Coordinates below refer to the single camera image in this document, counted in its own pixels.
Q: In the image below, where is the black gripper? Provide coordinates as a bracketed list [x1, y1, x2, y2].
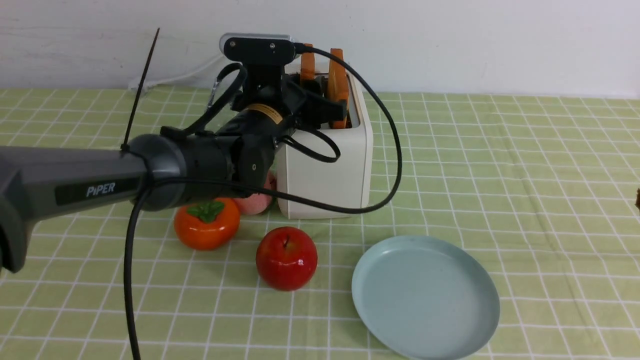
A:
[238, 64, 348, 132]

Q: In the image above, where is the toast slice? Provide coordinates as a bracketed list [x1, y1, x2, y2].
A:
[299, 51, 316, 85]
[327, 60, 350, 129]

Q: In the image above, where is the pink peach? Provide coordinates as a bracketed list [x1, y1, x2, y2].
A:
[233, 170, 277, 215]

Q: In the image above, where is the white toaster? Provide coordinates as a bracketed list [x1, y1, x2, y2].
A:
[274, 74, 374, 220]

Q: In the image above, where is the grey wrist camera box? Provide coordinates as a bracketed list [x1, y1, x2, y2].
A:
[218, 32, 299, 66]

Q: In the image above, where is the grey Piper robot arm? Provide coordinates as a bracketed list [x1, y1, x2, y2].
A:
[0, 63, 349, 273]

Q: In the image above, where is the red apple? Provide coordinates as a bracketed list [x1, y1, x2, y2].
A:
[255, 227, 318, 292]

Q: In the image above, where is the green checkered tablecloth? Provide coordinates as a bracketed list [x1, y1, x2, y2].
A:
[0, 88, 640, 360]

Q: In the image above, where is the orange persimmon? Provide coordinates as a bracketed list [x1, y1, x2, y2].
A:
[173, 197, 241, 251]

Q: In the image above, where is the white power cord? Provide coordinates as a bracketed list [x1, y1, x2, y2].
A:
[128, 52, 226, 95]

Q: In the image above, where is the light blue round plate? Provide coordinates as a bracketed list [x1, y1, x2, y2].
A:
[350, 235, 501, 360]

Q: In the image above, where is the black cable tie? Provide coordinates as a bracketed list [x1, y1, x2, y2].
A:
[119, 27, 161, 152]

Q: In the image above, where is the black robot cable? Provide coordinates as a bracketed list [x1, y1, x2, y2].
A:
[123, 43, 403, 360]

